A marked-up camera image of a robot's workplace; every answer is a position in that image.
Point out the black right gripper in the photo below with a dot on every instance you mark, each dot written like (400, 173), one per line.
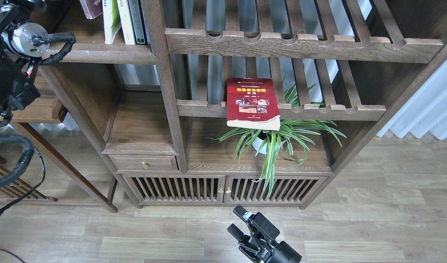
(261, 248)

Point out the red book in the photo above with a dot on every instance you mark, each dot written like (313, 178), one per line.
(252, 104)

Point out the dark maroon book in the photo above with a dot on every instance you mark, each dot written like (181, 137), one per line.
(92, 8)

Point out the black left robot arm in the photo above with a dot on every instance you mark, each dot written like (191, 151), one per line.
(24, 46)

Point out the brass cabinet door knobs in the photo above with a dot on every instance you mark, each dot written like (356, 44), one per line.
(224, 190)

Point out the white plant pot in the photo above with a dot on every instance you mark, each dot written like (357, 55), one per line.
(263, 145)

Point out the green spider plant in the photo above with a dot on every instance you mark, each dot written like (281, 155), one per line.
(293, 131)

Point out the dark wooden bookshelf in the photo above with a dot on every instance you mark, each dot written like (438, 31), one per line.
(349, 61)

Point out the white curtain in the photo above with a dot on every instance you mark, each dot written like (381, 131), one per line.
(425, 111)

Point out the wooden side table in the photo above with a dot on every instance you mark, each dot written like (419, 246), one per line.
(69, 124)

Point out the grey-green upright book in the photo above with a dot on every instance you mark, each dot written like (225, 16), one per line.
(137, 22)

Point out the white upright book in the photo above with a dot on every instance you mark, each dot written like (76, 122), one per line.
(126, 22)

